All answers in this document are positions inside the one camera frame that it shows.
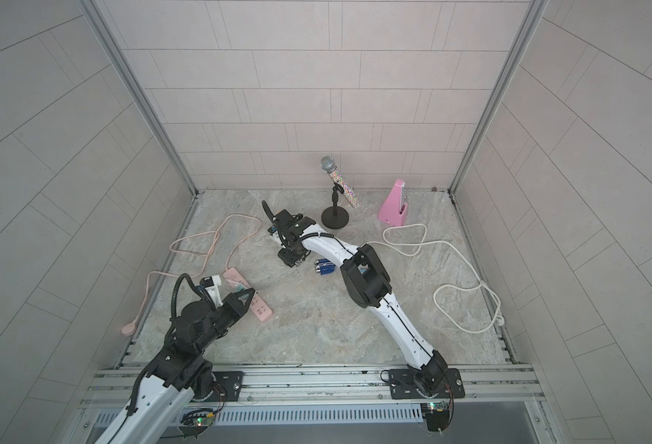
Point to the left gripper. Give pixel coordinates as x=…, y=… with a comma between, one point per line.
x=235, y=306

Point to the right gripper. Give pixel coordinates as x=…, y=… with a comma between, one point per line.
x=288, y=256

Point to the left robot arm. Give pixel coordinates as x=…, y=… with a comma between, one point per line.
x=179, y=381

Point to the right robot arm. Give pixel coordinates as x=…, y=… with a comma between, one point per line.
x=369, y=285

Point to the blue shaver near teal strip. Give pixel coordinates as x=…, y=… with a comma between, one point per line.
x=324, y=267

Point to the black microphone stand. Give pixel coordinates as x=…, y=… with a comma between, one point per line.
x=335, y=217

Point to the glitter microphone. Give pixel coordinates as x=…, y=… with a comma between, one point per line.
x=329, y=166

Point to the pink metronome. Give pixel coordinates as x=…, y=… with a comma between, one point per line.
x=393, y=211

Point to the left circuit board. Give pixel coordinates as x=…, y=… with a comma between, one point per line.
x=196, y=422

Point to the circuit board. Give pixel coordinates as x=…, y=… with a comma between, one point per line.
x=437, y=416
x=196, y=422

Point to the right circuit board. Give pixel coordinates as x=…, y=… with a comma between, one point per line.
x=437, y=416

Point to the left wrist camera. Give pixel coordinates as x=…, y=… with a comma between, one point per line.
x=211, y=287

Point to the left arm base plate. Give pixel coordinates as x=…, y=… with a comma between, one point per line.
x=220, y=387

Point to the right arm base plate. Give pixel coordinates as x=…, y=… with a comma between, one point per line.
x=412, y=384

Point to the white vented cable duct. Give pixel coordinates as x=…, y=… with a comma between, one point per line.
x=314, y=415

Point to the aluminium mounting rail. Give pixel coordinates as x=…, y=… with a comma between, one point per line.
x=309, y=384

